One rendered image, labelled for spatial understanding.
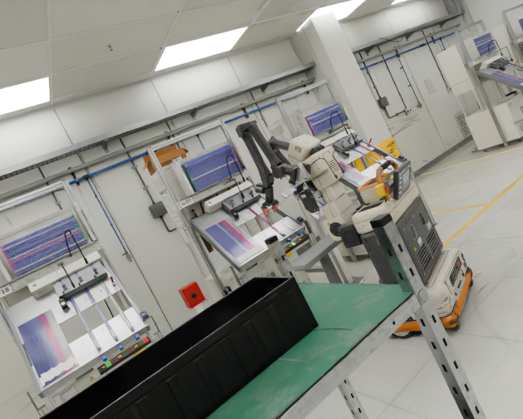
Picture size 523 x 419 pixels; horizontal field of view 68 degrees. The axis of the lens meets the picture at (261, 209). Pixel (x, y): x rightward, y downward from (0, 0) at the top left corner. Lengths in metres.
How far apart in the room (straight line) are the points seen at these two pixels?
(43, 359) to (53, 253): 0.74
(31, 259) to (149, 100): 2.75
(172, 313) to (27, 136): 2.52
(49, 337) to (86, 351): 0.27
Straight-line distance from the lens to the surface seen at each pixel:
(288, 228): 3.24
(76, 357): 2.78
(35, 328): 2.99
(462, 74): 6.97
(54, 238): 3.14
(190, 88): 5.43
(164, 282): 4.77
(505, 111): 6.85
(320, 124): 4.22
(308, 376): 0.67
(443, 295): 2.38
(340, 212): 2.55
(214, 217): 3.37
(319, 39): 6.21
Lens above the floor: 1.27
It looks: 5 degrees down
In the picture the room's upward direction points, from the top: 27 degrees counter-clockwise
